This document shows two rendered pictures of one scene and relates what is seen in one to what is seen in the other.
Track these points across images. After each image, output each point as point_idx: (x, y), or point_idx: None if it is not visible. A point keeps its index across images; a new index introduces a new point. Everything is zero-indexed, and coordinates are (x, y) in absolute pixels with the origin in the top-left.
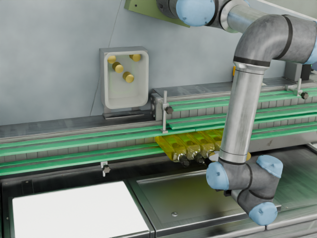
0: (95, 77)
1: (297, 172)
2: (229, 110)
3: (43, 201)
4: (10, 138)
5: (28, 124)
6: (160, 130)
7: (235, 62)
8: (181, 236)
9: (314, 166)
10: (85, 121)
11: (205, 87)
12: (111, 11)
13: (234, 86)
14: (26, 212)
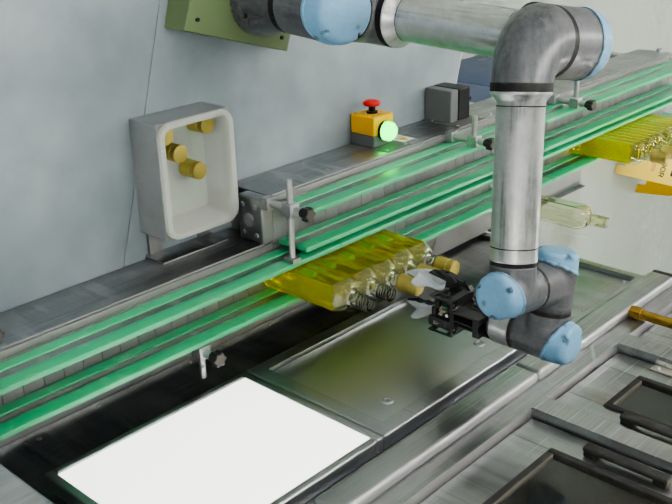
0: (126, 181)
1: None
2: (502, 178)
3: (127, 457)
4: (9, 348)
5: (15, 312)
6: (282, 260)
7: (504, 92)
8: (431, 431)
9: None
10: (128, 277)
11: (319, 162)
12: (143, 38)
13: (505, 134)
14: (113, 486)
